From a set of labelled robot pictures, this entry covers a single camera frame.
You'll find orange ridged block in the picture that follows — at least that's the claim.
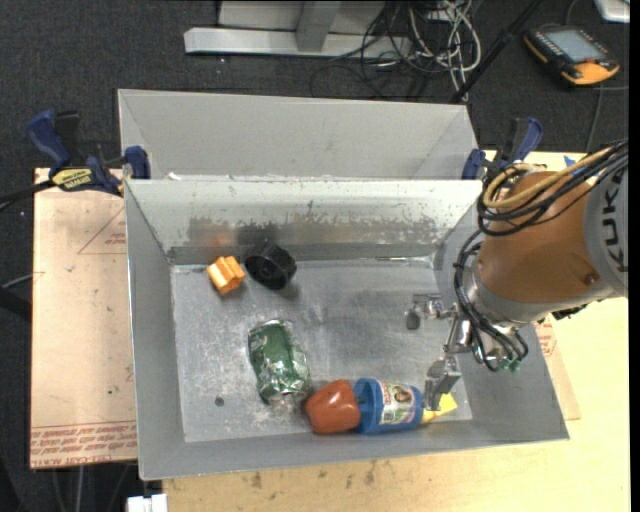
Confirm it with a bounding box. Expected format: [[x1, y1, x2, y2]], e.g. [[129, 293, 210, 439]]
[[206, 255, 247, 296]]

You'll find grey metal bin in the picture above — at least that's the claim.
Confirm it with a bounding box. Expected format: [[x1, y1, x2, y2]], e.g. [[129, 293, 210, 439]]
[[117, 88, 570, 482]]

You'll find red toy bell pepper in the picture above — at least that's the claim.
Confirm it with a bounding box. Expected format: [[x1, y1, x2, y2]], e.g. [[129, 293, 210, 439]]
[[303, 378, 363, 436]]

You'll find crushed green can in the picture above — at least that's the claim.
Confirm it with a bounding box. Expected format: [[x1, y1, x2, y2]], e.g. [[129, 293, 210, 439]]
[[246, 318, 314, 407]]

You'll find black round wheel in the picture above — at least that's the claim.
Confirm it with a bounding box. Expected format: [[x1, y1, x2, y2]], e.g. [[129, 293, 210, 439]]
[[243, 241, 298, 291]]

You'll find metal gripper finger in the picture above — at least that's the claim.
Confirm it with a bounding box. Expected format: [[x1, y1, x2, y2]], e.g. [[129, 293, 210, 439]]
[[423, 355, 463, 412], [404, 294, 457, 331]]

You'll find blue bottle with yellow cap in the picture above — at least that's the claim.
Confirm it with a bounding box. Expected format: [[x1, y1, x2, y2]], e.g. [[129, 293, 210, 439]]
[[352, 376, 459, 435]]

